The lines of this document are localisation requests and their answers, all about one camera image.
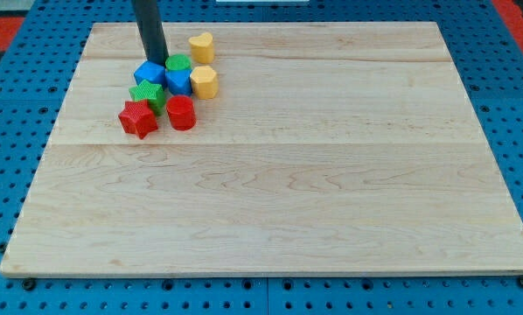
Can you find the yellow heart block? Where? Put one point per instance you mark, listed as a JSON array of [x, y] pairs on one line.
[[202, 48]]

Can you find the light wooden board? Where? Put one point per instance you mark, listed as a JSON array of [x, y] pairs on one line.
[[330, 150]]

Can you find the red star block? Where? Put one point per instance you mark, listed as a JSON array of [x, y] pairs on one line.
[[137, 118]]

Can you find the red cylinder block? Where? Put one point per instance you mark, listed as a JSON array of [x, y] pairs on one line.
[[181, 112]]

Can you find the yellow hexagon block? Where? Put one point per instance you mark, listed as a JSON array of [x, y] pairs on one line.
[[204, 80]]

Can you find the green cylinder block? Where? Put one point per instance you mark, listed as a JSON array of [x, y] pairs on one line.
[[178, 62]]

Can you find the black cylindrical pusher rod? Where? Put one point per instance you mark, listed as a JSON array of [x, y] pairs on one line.
[[149, 24]]

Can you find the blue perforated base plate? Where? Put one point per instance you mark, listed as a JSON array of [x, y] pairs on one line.
[[37, 67]]

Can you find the blue pentagon block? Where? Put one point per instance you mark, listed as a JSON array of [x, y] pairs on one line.
[[178, 82]]

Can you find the black rubber foot left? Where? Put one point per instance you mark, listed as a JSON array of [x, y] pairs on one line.
[[29, 284]]

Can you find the green star block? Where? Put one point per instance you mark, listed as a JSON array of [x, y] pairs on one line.
[[152, 93]]

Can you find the blue cube block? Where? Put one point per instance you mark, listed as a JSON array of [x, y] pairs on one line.
[[151, 72]]

